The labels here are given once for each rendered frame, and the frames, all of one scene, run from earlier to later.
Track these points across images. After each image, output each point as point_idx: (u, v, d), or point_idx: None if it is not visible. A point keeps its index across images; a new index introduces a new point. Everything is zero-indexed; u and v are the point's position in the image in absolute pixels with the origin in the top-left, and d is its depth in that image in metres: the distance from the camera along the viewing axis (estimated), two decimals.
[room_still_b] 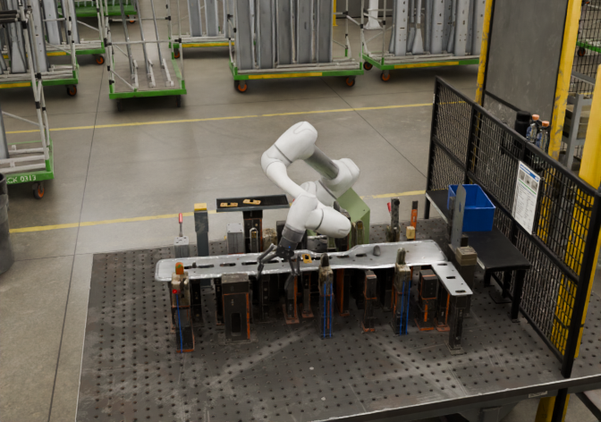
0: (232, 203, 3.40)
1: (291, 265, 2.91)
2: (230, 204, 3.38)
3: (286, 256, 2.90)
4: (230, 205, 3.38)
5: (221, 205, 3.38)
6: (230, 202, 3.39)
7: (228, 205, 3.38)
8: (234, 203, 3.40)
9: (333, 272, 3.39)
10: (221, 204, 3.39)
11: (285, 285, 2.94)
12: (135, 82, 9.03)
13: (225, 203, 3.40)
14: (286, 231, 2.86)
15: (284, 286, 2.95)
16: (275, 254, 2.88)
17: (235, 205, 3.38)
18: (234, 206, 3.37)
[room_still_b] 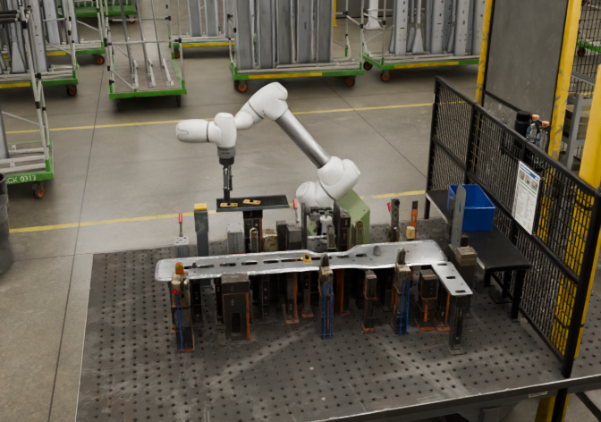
0: (232, 203, 3.40)
1: (230, 172, 3.37)
2: (230, 204, 3.38)
3: None
4: (230, 205, 3.38)
5: (221, 206, 3.38)
6: (230, 202, 3.39)
7: (228, 205, 3.38)
8: (234, 203, 3.40)
9: (333, 272, 3.39)
10: (221, 204, 3.39)
11: (228, 189, 3.42)
12: (135, 82, 9.03)
13: (225, 203, 3.40)
14: (231, 152, 3.24)
15: None
16: (229, 173, 3.28)
17: (235, 205, 3.38)
18: (234, 206, 3.37)
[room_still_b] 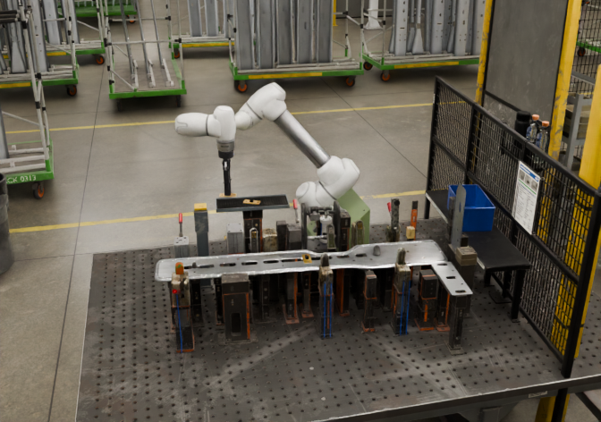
0: (232, 193, 3.38)
1: (229, 170, 3.33)
2: None
3: None
4: (229, 195, 3.36)
5: (220, 196, 3.36)
6: None
7: (227, 196, 3.36)
8: (233, 193, 3.38)
9: (333, 272, 3.39)
10: (220, 194, 3.37)
11: None
12: (135, 82, 9.03)
13: (224, 193, 3.38)
14: (230, 145, 3.22)
15: None
16: (228, 168, 3.29)
17: (234, 195, 3.36)
18: (233, 196, 3.35)
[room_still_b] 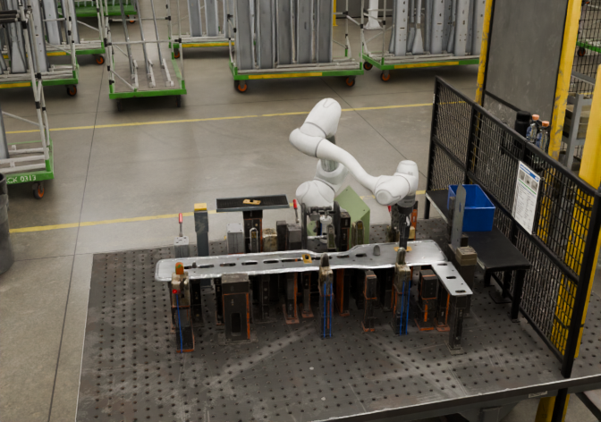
0: None
1: None
2: None
3: None
4: None
5: (395, 249, 3.25)
6: None
7: None
8: (407, 247, 3.28)
9: (333, 272, 3.39)
10: (394, 248, 3.26)
11: None
12: (135, 82, 9.03)
13: (398, 247, 3.27)
14: (413, 200, 3.12)
15: (400, 247, 3.27)
16: None
17: (410, 248, 3.26)
18: (410, 249, 3.25)
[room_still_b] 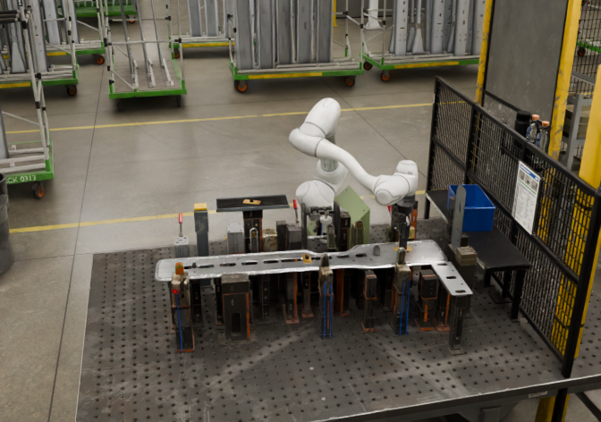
0: None
1: None
2: None
3: None
4: None
5: (395, 249, 3.25)
6: None
7: None
8: (407, 247, 3.28)
9: (333, 272, 3.39)
10: (394, 248, 3.26)
11: None
12: (135, 82, 9.03)
13: (398, 247, 3.27)
14: (413, 199, 3.12)
15: (400, 247, 3.27)
16: None
17: (410, 248, 3.26)
18: (410, 249, 3.25)
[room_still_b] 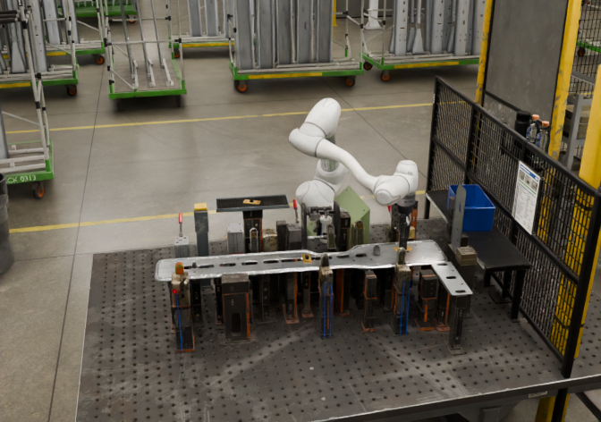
0: None
1: None
2: None
3: None
4: None
5: (395, 249, 3.25)
6: None
7: None
8: (407, 247, 3.28)
9: (333, 272, 3.39)
10: (394, 248, 3.26)
11: None
12: (135, 82, 9.03)
13: (398, 247, 3.27)
14: (413, 200, 3.12)
15: (400, 247, 3.27)
16: None
17: (410, 248, 3.26)
18: (410, 249, 3.25)
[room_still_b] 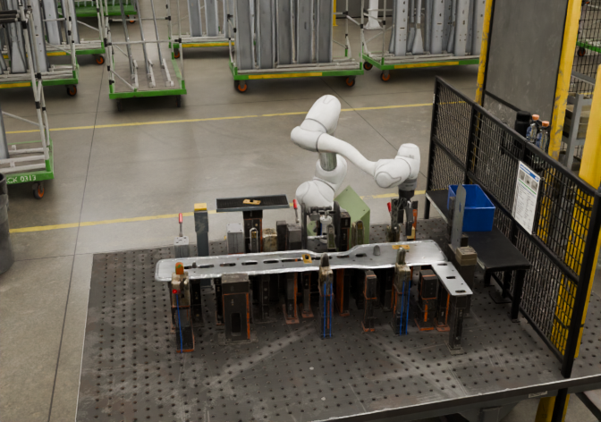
0: (404, 248, 3.29)
1: None
2: (402, 247, 3.31)
3: None
4: (402, 246, 3.31)
5: (393, 246, 3.30)
6: None
7: (400, 246, 3.30)
8: (407, 248, 3.29)
9: (333, 272, 3.39)
10: (393, 248, 3.29)
11: (400, 221, 3.27)
12: (135, 82, 9.03)
13: (397, 248, 3.29)
14: (414, 184, 3.09)
15: (398, 222, 3.28)
16: None
17: (407, 246, 3.31)
18: (406, 245, 3.32)
